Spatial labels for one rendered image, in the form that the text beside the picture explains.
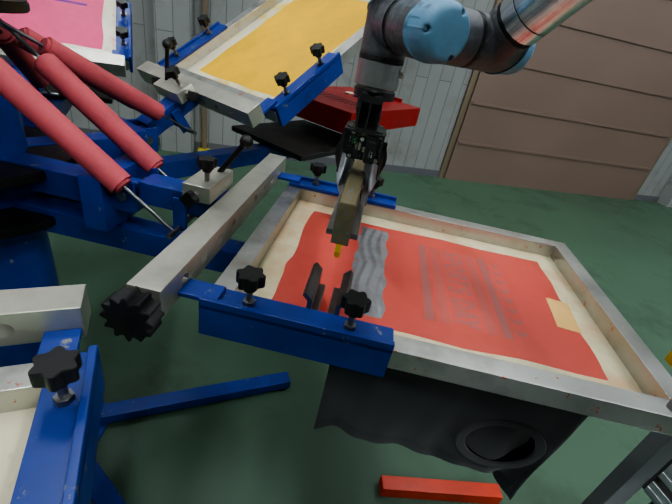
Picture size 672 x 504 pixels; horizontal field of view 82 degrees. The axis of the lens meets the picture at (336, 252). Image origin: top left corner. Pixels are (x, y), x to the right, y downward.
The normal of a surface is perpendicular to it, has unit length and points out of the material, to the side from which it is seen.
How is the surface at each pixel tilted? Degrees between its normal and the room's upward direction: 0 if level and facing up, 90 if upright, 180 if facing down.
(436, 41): 90
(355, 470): 0
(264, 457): 0
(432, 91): 90
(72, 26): 32
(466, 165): 90
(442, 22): 90
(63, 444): 0
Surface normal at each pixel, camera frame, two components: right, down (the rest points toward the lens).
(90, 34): 0.34, -0.43
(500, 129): 0.18, 0.53
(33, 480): 0.18, -0.84
